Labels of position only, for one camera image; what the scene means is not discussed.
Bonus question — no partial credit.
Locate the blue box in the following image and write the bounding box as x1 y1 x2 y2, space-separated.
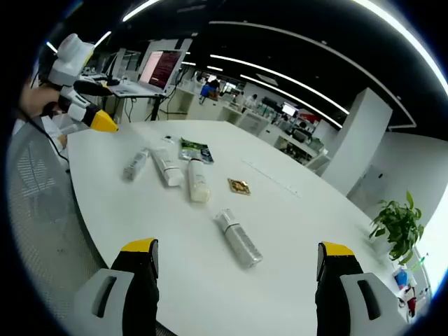
393 265 417 291

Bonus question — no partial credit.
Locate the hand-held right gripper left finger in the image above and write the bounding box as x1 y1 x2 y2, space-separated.
73 237 160 336

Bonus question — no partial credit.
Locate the white pillar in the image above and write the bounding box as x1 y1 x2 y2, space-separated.
320 87 395 197

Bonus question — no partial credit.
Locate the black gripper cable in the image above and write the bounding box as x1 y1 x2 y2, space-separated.
19 104 71 165

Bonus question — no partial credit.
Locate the green skincare sachet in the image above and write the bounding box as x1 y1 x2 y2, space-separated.
178 136 215 165

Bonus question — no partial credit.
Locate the grey mesh chair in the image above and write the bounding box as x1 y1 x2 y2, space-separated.
6 118 106 316

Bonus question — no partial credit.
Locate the gold skincare sachet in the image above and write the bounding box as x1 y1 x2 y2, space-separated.
227 177 253 197

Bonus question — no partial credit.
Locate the person's left hand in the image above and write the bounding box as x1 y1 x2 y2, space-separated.
20 85 63 117

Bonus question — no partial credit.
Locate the potted green plant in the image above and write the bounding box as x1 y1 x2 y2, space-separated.
368 190 426 266

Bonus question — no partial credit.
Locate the white skincare bottle red collar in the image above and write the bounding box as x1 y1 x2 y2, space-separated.
186 157 213 204

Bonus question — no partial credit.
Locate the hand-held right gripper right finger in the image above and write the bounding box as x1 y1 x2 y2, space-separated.
314 240 411 336

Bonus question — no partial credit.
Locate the curved ceiling light strip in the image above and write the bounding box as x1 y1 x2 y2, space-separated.
351 0 448 92

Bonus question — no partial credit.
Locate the open laptop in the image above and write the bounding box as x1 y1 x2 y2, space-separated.
111 50 187 99

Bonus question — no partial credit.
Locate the white skincare tube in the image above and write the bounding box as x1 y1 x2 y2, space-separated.
149 146 184 188

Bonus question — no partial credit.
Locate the white bottle yellow band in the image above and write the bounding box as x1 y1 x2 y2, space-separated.
213 207 265 270

